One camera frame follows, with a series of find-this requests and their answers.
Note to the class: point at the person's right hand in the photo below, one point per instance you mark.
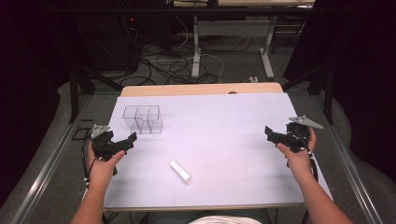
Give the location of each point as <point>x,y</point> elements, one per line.
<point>299,161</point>

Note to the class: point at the white table mat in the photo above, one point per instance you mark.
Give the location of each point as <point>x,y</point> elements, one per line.
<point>218,130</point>

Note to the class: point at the person's left hand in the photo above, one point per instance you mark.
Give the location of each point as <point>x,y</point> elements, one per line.
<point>104,169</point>

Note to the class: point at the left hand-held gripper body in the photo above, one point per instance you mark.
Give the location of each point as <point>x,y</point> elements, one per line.
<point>102,144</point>

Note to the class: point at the black metal stand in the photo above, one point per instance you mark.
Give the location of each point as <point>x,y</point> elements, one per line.
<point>77,84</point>
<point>323,84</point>

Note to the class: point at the small white rectangular box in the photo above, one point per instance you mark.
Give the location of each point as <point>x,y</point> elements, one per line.
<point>180,171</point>

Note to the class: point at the black computer tower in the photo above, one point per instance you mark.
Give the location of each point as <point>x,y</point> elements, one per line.
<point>106,40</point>

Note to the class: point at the clear plastic compartment organizer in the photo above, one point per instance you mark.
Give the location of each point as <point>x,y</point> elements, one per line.
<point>143,119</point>

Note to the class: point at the white power plug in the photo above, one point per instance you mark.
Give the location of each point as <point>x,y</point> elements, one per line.
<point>253,79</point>

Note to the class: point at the person's white shirt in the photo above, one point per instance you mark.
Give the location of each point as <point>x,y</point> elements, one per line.
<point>224,220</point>

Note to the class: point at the white metal desk frame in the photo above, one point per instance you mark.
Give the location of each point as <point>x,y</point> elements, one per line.
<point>233,29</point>

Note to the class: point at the wooden table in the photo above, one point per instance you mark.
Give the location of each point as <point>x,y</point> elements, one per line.
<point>199,89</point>

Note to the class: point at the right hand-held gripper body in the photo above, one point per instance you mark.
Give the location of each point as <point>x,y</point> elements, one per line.
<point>298,133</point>

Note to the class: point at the silver metal floor rail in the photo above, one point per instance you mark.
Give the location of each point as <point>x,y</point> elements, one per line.
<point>46,169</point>
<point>348,161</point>

